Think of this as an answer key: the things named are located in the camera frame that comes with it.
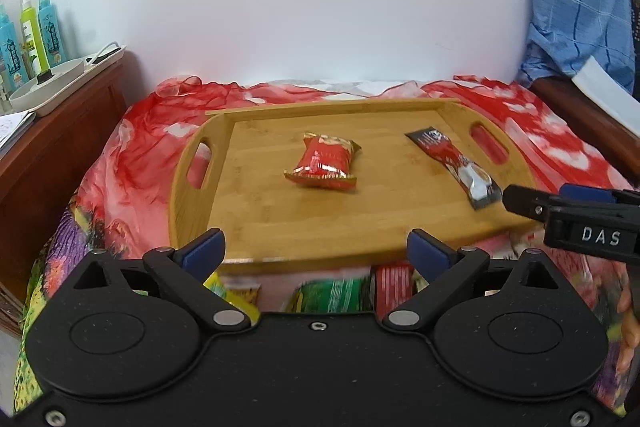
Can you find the white plastic tray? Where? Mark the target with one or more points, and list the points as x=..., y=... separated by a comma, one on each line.
x=65, y=74

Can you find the green pea snack packet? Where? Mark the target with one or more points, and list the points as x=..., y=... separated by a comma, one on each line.
x=330, y=297

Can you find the teal spray bottle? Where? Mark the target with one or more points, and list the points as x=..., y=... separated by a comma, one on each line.
x=50, y=29
x=9, y=52

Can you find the red biscuit packet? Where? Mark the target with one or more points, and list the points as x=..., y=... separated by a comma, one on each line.
x=392, y=289

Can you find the green spray bottle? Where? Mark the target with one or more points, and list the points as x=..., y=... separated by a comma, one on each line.
x=31, y=34

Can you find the red black coffee stick packet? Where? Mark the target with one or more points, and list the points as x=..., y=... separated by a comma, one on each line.
x=450, y=157

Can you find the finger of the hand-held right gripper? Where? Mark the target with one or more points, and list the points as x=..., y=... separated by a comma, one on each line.
x=525, y=203
x=585, y=193

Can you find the small black object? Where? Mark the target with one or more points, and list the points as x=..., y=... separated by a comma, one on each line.
x=44, y=77

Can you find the stack of papers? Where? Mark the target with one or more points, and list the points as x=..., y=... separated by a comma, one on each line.
x=12, y=127

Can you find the red sheer cloth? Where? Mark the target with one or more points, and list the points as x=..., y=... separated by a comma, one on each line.
x=150, y=117

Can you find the red puffy snack packet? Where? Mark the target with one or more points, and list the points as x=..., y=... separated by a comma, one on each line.
x=320, y=159

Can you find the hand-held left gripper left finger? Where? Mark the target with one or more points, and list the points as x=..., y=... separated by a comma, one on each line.
x=205, y=252

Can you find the yellow snack packet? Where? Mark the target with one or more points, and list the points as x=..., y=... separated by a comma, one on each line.
x=240, y=304

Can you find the wooden bedside cabinet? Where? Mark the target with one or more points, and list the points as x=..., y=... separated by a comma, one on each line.
x=50, y=157

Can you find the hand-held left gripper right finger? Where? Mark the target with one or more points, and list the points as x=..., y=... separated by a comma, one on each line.
x=425, y=252

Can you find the white folded cloth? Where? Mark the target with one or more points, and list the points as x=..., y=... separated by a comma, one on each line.
x=600, y=77

